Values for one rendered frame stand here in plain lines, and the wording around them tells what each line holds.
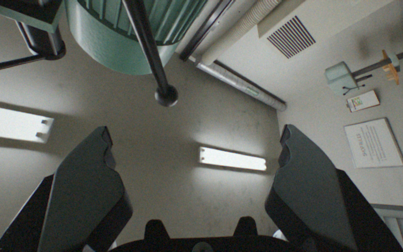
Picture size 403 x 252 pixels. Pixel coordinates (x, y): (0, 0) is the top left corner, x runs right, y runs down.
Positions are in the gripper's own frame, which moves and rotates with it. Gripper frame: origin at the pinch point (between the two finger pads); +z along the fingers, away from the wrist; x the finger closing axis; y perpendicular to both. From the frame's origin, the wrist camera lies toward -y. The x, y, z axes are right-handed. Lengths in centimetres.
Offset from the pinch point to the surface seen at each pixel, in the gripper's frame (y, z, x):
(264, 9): -27, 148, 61
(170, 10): -8.3, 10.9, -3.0
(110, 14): -8.0, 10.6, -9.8
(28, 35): -6.1, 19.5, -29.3
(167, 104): 2.8, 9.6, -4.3
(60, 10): -9.6, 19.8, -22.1
